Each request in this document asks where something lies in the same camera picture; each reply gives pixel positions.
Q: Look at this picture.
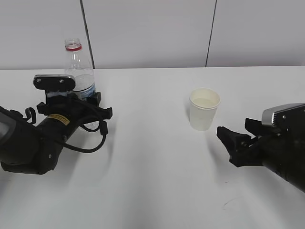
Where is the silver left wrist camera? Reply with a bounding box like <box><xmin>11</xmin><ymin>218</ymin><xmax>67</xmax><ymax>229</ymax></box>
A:
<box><xmin>33</xmin><ymin>74</ymin><xmax>76</xmax><ymax>97</ymax></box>

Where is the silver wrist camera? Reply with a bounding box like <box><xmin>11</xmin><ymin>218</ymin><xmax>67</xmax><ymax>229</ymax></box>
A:
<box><xmin>261</xmin><ymin>103</ymin><xmax>305</xmax><ymax>130</ymax></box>
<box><xmin>33</xmin><ymin>74</ymin><xmax>76</xmax><ymax>97</ymax></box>

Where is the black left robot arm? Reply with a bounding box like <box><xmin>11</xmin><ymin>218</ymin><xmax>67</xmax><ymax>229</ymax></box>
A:
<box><xmin>0</xmin><ymin>93</ymin><xmax>112</xmax><ymax>175</ymax></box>

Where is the white paper cup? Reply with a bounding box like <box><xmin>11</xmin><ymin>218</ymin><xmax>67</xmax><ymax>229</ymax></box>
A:
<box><xmin>189</xmin><ymin>88</ymin><xmax>221</xmax><ymax>131</ymax></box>

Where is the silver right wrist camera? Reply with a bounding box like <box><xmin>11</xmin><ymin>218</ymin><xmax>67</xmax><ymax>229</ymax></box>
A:
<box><xmin>261</xmin><ymin>103</ymin><xmax>305</xmax><ymax>130</ymax></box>

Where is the clear plastic water bottle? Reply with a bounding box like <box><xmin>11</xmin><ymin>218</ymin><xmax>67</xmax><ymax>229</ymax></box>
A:
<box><xmin>65</xmin><ymin>38</ymin><xmax>95</xmax><ymax>101</ymax></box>

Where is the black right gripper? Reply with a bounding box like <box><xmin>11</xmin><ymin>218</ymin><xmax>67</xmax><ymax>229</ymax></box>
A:
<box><xmin>216</xmin><ymin>118</ymin><xmax>305</xmax><ymax>192</ymax></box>

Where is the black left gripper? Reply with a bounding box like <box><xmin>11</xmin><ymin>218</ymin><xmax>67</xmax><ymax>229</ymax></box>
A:
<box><xmin>37</xmin><ymin>92</ymin><xmax>112</xmax><ymax>129</ymax></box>

